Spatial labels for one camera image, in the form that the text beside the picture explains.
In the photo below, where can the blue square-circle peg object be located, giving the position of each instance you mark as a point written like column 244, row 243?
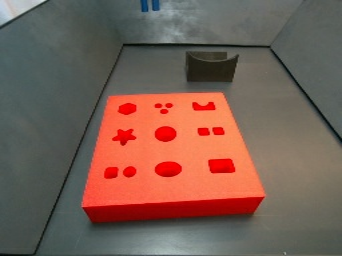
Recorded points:
column 150, row 5

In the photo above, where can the red foam shape board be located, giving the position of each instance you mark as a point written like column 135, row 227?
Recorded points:
column 170, row 160

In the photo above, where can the black curved holder bracket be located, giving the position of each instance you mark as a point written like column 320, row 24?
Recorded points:
column 210, row 66

